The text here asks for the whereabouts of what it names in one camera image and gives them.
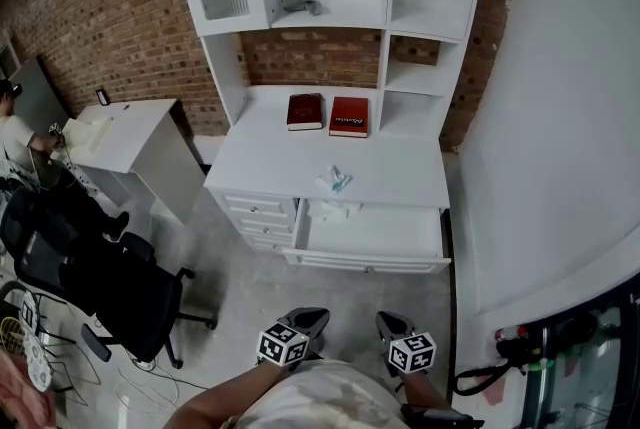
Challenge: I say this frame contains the small white desk drawer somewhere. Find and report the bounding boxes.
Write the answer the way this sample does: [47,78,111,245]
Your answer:
[221,192,298,220]
[248,234,294,252]
[235,215,295,238]

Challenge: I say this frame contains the white desk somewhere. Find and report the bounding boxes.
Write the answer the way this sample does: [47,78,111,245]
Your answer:
[203,84,454,276]

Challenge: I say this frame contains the person's left forearm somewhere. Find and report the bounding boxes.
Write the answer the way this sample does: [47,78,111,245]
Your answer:
[167,360,284,429]

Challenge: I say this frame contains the white blue item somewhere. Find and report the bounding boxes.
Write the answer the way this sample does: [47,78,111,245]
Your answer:
[314,164,355,194]

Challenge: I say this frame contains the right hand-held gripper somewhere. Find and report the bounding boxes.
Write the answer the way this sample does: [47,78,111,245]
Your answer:
[375,310,438,378]

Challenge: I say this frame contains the white floor cable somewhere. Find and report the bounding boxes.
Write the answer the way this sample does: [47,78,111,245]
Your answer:
[113,354,214,416]

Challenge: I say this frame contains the grey flat board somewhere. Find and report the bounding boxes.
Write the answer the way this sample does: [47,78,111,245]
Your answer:
[8,55,72,124]

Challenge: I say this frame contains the black framed glass door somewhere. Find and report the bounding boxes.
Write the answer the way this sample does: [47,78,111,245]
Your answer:
[519,274,640,429]

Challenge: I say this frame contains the white round patterned board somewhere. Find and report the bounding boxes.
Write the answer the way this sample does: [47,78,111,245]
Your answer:
[18,289,55,394]

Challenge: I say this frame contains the person's right forearm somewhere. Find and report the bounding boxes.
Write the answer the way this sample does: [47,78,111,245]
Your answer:
[399,369,451,413]

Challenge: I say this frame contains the dark red book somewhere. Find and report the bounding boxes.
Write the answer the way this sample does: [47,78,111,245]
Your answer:
[286,92,324,133]

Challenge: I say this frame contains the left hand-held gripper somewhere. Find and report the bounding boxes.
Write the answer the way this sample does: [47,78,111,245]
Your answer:
[255,307,331,371]

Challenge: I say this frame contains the white side cabinet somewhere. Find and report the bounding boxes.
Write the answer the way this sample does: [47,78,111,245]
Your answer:
[62,97,207,227]

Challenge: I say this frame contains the black cable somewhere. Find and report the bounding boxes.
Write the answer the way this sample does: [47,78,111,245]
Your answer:
[452,359,519,397]

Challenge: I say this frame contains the pink cloth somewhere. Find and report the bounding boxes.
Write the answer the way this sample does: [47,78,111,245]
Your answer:
[0,350,57,429]

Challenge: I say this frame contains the black device with red button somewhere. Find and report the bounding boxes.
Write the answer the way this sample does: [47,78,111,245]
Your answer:
[493,322,554,374]

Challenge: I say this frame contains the pink paper scrap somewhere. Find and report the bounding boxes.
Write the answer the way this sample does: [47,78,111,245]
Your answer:
[481,370,507,407]

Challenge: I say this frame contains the yellow wire basket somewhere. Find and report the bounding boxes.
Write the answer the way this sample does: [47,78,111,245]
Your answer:
[0,315,25,354]

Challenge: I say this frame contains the grey cloth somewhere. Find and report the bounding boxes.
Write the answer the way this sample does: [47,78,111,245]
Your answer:
[281,0,330,17]

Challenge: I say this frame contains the white foam sheets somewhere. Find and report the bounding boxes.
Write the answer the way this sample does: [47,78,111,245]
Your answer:
[63,115,115,159]

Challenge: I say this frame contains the black office chair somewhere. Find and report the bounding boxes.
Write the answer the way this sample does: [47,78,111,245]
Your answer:
[0,186,220,371]

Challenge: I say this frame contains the white power strip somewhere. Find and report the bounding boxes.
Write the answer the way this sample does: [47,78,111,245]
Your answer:
[50,152,101,194]

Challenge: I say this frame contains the person's light patterned shirt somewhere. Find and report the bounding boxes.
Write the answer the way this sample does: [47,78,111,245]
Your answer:
[234,359,414,429]

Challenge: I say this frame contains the bright red book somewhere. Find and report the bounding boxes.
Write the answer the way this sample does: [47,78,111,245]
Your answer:
[328,96,371,139]

